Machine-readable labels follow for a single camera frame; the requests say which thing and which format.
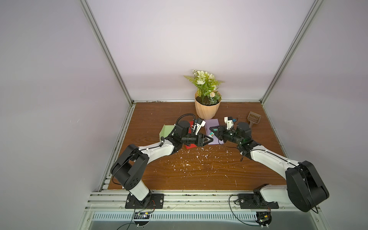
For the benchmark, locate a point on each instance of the brown plastic scoop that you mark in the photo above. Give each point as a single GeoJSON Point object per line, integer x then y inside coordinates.
{"type": "Point", "coordinates": [253, 118]}

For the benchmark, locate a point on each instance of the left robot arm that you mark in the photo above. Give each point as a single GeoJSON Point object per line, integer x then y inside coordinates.
{"type": "Point", "coordinates": [131, 164]}

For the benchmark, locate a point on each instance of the artificial flower plant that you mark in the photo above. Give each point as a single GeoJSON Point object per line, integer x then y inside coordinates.
{"type": "Point", "coordinates": [207, 87]}

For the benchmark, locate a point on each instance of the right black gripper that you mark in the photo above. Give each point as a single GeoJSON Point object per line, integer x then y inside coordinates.
{"type": "Point", "coordinates": [220, 134]}

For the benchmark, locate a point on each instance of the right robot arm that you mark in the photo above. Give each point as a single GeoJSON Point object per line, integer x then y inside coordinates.
{"type": "Point", "coordinates": [304, 187]}

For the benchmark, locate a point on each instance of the purple envelope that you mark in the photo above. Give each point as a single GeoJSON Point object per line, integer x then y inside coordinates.
{"type": "Point", "coordinates": [212, 123]}

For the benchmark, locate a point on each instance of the red envelope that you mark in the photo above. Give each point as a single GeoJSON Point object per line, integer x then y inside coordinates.
{"type": "Point", "coordinates": [190, 145]}

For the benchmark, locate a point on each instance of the white green glue stick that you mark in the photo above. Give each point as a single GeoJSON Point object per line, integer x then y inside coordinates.
{"type": "Point", "coordinates": [214, 133]}

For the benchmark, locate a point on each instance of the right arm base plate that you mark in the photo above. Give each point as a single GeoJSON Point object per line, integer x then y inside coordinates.
{"type": "Point", "coordinates": [255, 201]}

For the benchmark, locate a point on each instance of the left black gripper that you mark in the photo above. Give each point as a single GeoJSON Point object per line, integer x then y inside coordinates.
{"type": "Point", "coordinates": [198, 142]}

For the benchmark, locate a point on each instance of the beige flower pot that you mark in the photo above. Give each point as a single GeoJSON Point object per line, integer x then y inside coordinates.
{"type": "Point", "coordinates": [205, 112]}

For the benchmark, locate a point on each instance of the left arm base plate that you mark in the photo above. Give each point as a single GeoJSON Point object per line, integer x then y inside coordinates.
{"type": "Point", "coordinates": [152, 201]}

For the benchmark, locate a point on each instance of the green envelope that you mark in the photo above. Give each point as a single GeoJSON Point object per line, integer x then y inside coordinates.
{"type": "Point", "coordinates": [165, 131]}

